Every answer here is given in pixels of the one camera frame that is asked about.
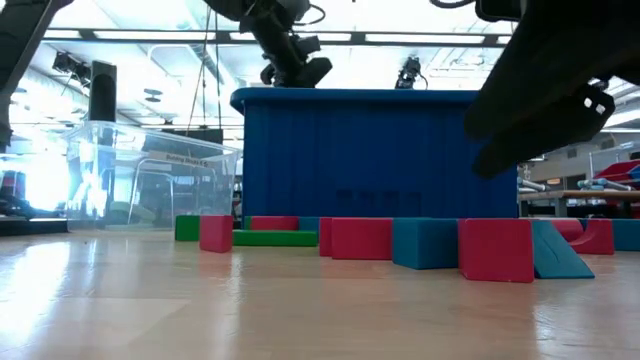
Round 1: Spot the black mounted camera device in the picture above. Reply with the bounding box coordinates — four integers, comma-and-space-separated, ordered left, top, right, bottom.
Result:
394, 56, 429, 90

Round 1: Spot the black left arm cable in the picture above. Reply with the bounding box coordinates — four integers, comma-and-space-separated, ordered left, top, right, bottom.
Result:
293, 2, 327, 27

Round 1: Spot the red arch block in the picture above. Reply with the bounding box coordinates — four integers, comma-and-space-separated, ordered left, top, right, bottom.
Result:
549, 218, 616, 257

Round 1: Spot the red storage bin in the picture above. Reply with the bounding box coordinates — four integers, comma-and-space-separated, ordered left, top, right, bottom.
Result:
594, 159, 640, 184

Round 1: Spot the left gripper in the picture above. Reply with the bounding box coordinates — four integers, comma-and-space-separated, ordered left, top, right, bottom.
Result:
239, 4, 334, 89

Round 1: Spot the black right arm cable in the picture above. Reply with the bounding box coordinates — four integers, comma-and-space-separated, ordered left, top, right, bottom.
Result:
429, 0, 481, 10

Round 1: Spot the black ceiling column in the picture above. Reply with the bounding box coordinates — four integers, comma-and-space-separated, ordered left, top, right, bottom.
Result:
88, 60, 118, 124

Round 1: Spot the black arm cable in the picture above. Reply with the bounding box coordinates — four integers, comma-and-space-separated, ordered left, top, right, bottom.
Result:
293, 2, 327, 27
429, 0, 481, 10

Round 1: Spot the large blue plastic bin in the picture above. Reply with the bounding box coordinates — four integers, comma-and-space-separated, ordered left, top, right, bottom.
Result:
229, 88, 520, 220

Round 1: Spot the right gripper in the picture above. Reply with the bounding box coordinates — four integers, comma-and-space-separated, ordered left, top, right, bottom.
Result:
463, 0, 640, 180

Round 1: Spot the clear plastic block container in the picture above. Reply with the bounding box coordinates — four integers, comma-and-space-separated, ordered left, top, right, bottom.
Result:
62, 119, 244, 234

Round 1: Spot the blue wedge block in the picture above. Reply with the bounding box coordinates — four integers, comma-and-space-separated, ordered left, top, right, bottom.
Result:
531, 219, 596, 280

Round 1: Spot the wooden background table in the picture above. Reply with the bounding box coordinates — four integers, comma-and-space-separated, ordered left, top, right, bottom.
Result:
518, 189, 640, 220

